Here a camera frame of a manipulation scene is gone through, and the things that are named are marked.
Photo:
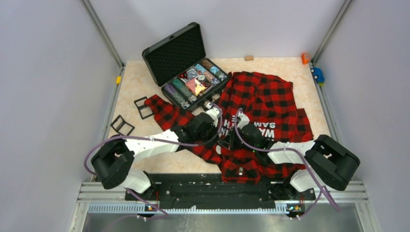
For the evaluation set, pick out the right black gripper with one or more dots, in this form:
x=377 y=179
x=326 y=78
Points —
x=228 y=142

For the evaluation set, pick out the red black plaid shirt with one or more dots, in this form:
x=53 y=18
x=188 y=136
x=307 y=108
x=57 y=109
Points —
x=269 y=103

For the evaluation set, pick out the black square brooch box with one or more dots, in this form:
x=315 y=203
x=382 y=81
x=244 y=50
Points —
x=143 y=109

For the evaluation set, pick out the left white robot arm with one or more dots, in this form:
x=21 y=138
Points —
x=114 y=158

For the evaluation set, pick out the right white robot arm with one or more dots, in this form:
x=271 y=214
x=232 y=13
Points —
x=327 y=163

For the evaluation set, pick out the pink yellow card packet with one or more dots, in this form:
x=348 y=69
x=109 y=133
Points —
x=195 y=86

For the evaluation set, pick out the small wooden block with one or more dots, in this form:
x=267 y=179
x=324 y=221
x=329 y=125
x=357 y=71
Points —
x=248 y=58

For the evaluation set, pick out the black open chip case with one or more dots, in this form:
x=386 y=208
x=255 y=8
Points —
x=180 y=57

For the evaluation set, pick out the blue toy car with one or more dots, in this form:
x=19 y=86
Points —
x=318 y=75

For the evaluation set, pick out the orange small object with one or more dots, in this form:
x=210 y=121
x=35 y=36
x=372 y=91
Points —
x=305 y=58

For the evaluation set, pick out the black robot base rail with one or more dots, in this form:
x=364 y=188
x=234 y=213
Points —
x=209 y=192

